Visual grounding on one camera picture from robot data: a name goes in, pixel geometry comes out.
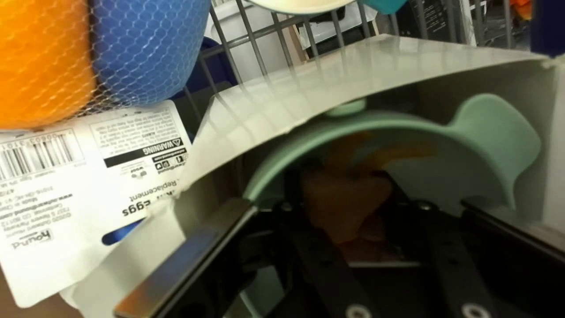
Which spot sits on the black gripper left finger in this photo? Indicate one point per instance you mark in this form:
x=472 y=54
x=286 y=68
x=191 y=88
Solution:
x=182 y=266

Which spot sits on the orange ball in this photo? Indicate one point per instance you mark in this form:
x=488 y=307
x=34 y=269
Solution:
x=41 y=59

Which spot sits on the blue plastic bin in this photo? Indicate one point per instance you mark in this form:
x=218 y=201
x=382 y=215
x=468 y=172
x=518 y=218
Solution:
x=550 y=27

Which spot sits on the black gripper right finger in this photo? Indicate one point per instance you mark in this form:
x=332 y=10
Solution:
x=518 y=236

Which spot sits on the blue ball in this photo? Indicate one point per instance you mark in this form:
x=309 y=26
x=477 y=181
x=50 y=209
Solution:
x=147 y=47

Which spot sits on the brown teddy bear toy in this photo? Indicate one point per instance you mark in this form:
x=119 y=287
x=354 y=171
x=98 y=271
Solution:
x=347 y=201

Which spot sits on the white paper label tag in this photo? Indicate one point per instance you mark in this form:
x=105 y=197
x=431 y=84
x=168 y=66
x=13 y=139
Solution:
x=64 y=201

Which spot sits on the teal green plate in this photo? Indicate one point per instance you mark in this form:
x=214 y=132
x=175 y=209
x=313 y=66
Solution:
x=488 y=142

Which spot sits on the white cardboard box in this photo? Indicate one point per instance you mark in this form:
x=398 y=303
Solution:
x=329 y=82

